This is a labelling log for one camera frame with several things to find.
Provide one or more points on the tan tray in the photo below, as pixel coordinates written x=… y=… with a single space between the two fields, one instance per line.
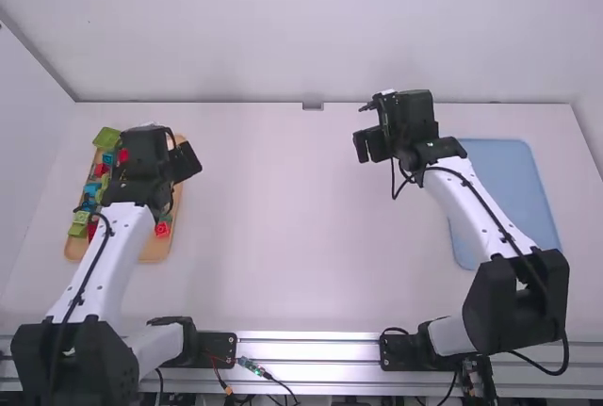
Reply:
x=155 y=250

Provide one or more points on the blue toy brick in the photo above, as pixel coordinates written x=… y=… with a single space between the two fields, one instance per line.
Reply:
x=109 y=159
x=92 y=190

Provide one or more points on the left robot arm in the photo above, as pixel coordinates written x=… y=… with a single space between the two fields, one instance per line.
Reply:
x=108 y=255

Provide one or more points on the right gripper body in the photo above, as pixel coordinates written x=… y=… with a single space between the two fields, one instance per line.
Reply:
x=410 y=111

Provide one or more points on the blue mat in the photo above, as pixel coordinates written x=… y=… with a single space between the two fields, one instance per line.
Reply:
x=518 y=180

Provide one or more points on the lime green toy brick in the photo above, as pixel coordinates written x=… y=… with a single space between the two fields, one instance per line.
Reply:
x=106 y=137

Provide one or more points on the pile of toy bricks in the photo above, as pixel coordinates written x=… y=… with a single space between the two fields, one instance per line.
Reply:
x=103 y=184

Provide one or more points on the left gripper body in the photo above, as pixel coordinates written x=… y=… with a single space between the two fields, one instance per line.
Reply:
x=143 y=151

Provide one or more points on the red toy brick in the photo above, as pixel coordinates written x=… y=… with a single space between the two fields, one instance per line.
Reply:
x=163 y=229
x=124 y=156
x=102 y=170
x=92 y=232

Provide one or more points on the silver rails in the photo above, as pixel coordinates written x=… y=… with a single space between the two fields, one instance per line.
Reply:
x=306 y=349

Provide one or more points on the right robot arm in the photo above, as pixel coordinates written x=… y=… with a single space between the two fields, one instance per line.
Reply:
x=471 y=208

